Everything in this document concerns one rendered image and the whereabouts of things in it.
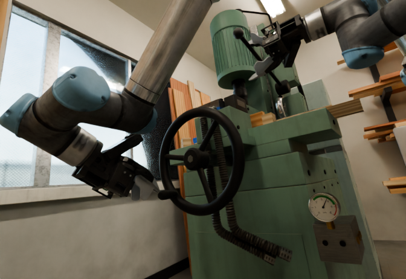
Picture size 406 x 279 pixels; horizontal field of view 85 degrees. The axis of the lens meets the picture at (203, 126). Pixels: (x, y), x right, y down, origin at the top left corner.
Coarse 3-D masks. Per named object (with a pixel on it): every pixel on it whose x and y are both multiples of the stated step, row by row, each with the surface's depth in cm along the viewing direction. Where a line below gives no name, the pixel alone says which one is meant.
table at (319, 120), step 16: (320, 112) 58; (256, 128) 69; (272, 128) 66; (288, 128) 63; (304, 128) 60; (320, 128) 58; (336, 128) 64; (224, 144) 64; (256, 144) 68; (176, 160) 89
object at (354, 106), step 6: (348, 102) 68; (354, 102) 67; (360, 102) 66; (330, 108) 71; (336, 108) 70; (342, 108) 69; (348, 108) 68; (354, 108) 67; (360, 108) 66; (336, 114) 70; (342, 114) 69; (348, 114) 68
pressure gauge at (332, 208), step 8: (312, 200) 51; (320, 200) 50; (328, 200) 49; (336, 200) 48; (312, 208) 51; (320, 208) 50; (328, 208) 49; (336, 208) 48; (320, 216) 50; (328, 216) 49; (336, 216) 48; (328, 224) 50
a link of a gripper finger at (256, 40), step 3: (252, 33) 71; (255, 33) 70; (252, 36) 72; (255, 36) 72; (258, 36) 71; (252, 39) 74; (255, 39) 73; (258, 39) 72; (261, 39) 72; (249, 42) 76; (252, 42) 75; (255, 42) 74; (258, 42) 73; (261, 42) 73; (252, 45) 76; (255, 45) 75; (258, 45) 74; (261, 45) 73
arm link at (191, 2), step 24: (192, 0) 43; (216, 0) 46; (168, 24) 43; (192, 24) 44; (168, 48) 44; (144, 72) 44; (168, 72) 46; (120, 96) 44; (144, 96) 45; (120, 120) 43; (144, 120) 48
